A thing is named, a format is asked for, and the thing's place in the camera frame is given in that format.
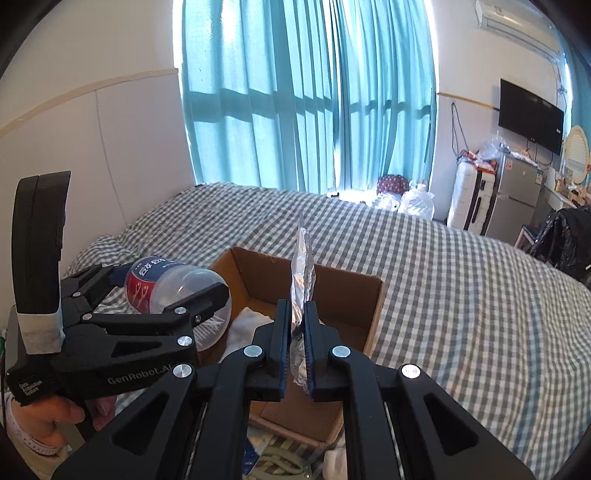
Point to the black plastic bag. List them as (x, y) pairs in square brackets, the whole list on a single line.
[(563, 240)]

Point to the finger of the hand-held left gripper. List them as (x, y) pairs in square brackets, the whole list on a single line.
[(152, 325), (87, 284)]

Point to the clear plastic bottle red label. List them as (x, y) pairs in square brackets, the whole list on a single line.
[(184, 281)]

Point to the brown cardboard box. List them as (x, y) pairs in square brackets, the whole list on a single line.
[(351, 295)]

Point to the white desk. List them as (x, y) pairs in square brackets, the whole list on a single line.
[(561, 196)]

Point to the clear plastic bag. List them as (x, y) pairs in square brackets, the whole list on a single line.
[(494, 150)]

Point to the person's left forearm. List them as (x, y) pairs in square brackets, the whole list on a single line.
[(23, 438)]

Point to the oval wall mirror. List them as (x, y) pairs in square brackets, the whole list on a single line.
[(577, 157)]

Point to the dark floral bag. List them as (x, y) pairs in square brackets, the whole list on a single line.
[(392, 183)]

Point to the grey fridge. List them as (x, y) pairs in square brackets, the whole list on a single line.
[(512, 203)]

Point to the orange snack packets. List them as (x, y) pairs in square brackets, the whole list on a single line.
[(478, 159)]

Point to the person's left hand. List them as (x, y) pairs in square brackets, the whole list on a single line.
[(51, 415)]

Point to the white stool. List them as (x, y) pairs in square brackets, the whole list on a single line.
[(525, 235)]

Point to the silver foil packet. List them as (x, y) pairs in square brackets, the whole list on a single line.
[(302, 277)]

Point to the bed with grey checked sheet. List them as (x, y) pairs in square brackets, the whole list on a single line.
[(461, 323)]

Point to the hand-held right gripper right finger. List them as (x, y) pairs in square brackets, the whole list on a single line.
[(310, 364)]

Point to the black wall television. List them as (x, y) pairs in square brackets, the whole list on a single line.
[(531, 115)]

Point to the white plastic bag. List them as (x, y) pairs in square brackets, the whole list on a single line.
[(418, 201)]

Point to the white fabric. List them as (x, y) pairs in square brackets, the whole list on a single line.
[(337, 464)]

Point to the blue packet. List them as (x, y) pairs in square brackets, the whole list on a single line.
[(253, 447)]

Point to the teal curtain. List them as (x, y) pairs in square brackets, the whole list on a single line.
[(258, 92), (388, 92)]

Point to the white cloth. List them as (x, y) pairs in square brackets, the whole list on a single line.
[(249, 327)]

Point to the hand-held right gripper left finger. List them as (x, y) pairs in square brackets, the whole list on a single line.
[(282, 355)]

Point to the white air conditioner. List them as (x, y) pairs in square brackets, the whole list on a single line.
[(503, 14)]

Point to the white suitcase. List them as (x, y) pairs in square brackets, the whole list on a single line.
[(466, 194)]

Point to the white clothes pile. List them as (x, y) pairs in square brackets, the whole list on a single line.
[(387, 201)]

